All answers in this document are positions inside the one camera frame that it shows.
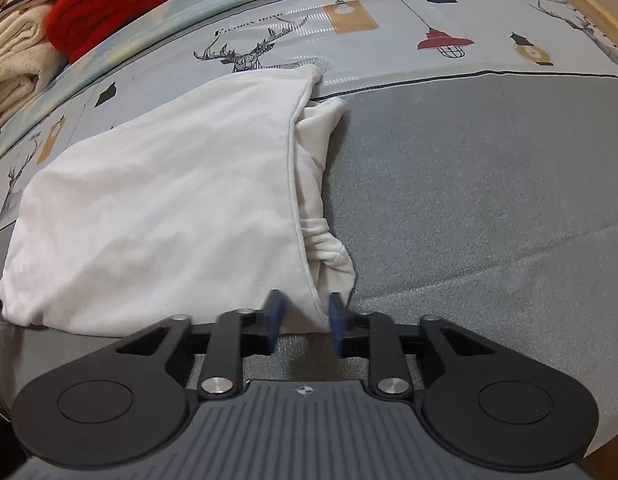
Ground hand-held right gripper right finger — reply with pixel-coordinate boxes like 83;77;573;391
328;291;496;401

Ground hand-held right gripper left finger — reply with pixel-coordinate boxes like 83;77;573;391
114;289;290;401

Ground white shirt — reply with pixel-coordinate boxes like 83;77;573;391
0;64;358;339

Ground cream folded clothes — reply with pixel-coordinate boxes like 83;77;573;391
0;7;66;127

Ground grey fabric mat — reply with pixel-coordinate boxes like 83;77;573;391
0;72;618;461

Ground printed deer bed sheet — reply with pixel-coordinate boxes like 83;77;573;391
0;0;618;239

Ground red knitted sweater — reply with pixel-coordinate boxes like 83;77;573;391
44;0;228;64

